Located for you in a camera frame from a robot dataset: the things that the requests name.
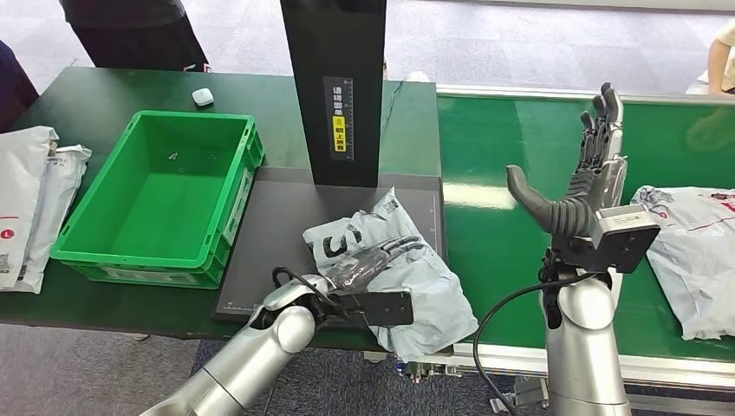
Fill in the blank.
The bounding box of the person in dark blue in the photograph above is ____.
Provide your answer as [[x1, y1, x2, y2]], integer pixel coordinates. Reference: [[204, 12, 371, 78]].
[[0, 40, 40, 134]]

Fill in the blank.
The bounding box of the thin black machine cable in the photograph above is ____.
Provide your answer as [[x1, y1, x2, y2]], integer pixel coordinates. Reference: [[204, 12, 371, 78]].
[[379, 80, 406, 137]]

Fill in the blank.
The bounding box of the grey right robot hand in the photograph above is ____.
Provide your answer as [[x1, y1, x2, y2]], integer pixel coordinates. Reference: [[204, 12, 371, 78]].
[[506, 81, 630, 239]]

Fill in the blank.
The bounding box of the white package with red mark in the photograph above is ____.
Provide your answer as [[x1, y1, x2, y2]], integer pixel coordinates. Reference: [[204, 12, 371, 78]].
[[0, 126, 61, 292]]

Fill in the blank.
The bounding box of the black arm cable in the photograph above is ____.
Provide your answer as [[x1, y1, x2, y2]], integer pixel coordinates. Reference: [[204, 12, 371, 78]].
[[270, 265, 368, 332], [472, 271, 600, 416]]

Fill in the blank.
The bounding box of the white package with blue print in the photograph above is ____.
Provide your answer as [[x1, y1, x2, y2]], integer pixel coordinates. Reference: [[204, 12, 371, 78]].
[[16, 144, 94, 296]]

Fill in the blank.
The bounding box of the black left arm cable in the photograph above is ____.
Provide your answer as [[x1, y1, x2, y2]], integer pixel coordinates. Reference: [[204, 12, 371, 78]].
[[270, 265, 368, 332]]

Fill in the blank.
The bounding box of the black inbound scanner machine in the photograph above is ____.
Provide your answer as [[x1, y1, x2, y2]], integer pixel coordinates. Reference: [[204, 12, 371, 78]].
[[211, 0, 450, 332]]

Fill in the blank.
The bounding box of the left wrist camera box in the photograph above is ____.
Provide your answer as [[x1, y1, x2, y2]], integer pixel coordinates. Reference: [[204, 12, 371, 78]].
[[329, 289, 416, 328]]

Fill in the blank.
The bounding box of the green plastic crate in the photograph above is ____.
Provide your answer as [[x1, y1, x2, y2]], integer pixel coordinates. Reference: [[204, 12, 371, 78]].
[[49, 110, 266, 290]]

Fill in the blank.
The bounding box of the green conveyor belt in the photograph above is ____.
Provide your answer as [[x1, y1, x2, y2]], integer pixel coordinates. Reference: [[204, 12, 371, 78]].
[[396, 84, 735, 416]]

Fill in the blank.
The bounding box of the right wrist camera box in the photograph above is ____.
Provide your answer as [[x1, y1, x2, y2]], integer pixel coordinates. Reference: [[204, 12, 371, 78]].
[[589, 204, 662, 275]]

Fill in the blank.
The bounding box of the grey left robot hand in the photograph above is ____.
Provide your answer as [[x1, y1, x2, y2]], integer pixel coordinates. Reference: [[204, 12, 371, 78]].
[[327, 234, 426, 291]]

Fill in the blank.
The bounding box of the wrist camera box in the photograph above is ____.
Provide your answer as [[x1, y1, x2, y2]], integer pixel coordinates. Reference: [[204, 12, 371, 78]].
[[329, 289, 416, 328], [589, 204, 662, 275]]

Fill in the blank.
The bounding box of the grey package with red print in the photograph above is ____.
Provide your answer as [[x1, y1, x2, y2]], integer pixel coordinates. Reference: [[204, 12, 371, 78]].
[[630, 185, 735, 342]]

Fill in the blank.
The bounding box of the grey package with black print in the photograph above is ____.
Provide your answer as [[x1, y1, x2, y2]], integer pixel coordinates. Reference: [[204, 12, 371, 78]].
[[302, 186, 480, 365]]

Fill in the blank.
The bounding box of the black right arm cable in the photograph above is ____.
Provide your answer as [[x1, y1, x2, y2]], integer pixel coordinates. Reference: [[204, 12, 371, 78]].
[[472, 271, 600, 416]]

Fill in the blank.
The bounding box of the person in black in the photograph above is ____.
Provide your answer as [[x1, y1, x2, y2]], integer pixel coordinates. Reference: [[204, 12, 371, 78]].
[[59, 0, 211, 74]]

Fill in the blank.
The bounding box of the person in pale yellow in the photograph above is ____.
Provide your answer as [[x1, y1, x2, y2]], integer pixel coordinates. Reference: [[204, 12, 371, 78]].
[[707, 20, 735, 96]]

